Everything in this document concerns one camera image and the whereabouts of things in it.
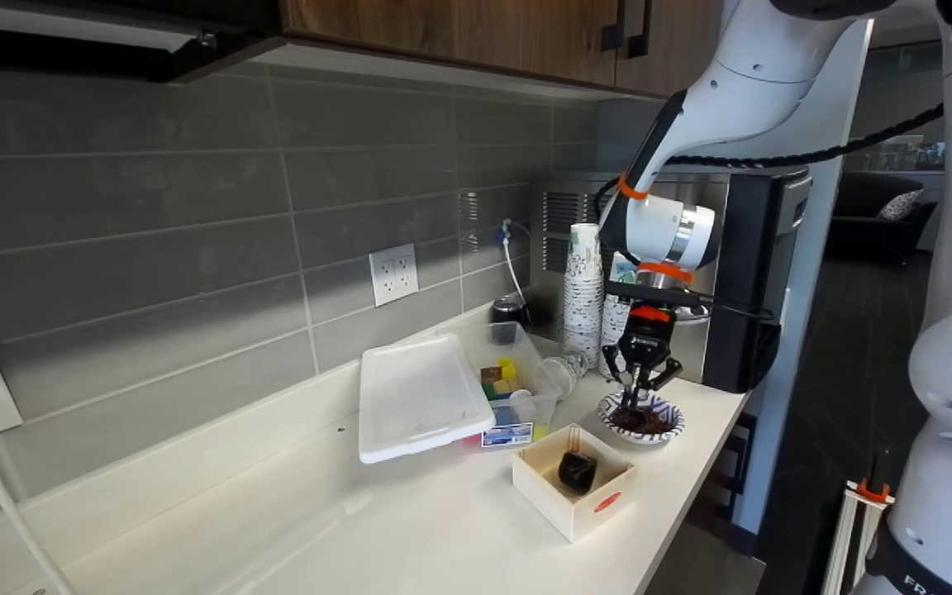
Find dark sofa with cushion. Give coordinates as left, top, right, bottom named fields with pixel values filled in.
left=825, top=172, right=935, bottom=261

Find black round object in box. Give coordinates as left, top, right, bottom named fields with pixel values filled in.
left=559, top=452, right=594, bottom=493

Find clear plastic container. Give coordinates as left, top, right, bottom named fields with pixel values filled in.
left=462, top=320, right=561, bottom=439

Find white wall outlet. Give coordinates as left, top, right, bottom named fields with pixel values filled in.
left=367, top=244, right=418, bottom=305

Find small wooden box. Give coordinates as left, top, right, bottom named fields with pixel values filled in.
left=508, top=423, right=639, bottom=542

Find colourful blocks in container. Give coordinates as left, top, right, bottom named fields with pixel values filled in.
left=481, top=358, right=524, bottom=401

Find white plastic tray lid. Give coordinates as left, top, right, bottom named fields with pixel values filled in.
left=358, top=333, right=496, bottom=467

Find black coffee machine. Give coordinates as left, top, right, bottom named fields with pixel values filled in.
left=700, top=170, right=813, bottom=395

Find blue white packet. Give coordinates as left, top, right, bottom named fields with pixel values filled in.
left=468, top=403, right=531, bottom=449

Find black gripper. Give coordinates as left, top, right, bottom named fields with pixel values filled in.
left=602, top=305, right=680, bottom=407

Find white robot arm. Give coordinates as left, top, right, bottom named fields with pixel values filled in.
left=602, top=0, right=952, bottom=595

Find patterned paper bowl with coffee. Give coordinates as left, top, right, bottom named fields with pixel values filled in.
left=597, top=397, right=684, bottom=449

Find white stand with orange band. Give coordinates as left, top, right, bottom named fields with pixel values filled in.
left=819, top=481, right=897, bottom=595

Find left paper cup stack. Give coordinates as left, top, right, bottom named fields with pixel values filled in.
left=561, top=223, right=602, bottom=371

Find paper cup stack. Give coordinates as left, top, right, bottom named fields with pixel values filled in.
left=561, top=223, right=602, bottom=371
left=597, top=255, right=634, bottom=351

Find right paper cup stack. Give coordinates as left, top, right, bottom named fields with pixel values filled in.
left=597, top=255, right=634, bottom=351

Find wooden upper cabinet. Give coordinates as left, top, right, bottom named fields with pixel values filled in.
left=280, top=0, right=724, bottom=97

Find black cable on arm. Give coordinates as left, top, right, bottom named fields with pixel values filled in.
left=587, top=103, right=950, bottom=211

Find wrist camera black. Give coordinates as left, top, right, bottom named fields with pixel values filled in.
left=607, top=281, right=711, bottom=316

